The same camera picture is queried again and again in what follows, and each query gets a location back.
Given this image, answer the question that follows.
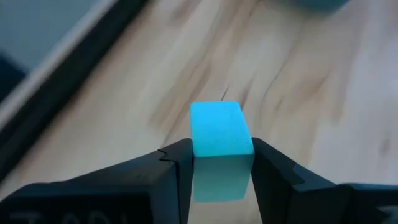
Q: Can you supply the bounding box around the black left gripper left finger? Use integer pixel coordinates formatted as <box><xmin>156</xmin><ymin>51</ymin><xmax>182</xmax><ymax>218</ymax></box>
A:
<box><xmin>0</xmin><ymin>138</ymin><xmax>195</xmax><ymax>224</ymax></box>

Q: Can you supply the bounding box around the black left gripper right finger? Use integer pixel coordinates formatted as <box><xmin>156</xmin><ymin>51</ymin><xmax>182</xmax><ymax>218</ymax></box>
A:
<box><xmin>250</xmin><ymin>137</ymin><xmax>398</xmax><ymax>224</ymax></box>

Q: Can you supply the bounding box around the teal rectangular block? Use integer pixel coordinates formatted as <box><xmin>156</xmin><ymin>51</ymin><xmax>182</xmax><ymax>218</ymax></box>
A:
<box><xmin>189</xmin><ymin>100</ymin><xmax>256</xmax><ymax>203</ymax></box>

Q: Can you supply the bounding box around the teal plastic bin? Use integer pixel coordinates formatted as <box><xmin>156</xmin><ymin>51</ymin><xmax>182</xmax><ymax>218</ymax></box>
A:
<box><xmin>285</xmin><ymin>0</ymin><xmax>353</xmax><ymax>11</ymax></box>

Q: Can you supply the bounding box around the black table frame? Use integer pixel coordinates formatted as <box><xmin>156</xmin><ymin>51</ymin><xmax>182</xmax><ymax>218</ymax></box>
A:
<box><xmin>0</xmin><ymin>0</ymin><xmax>150</xmax><ymax>184</ymax></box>

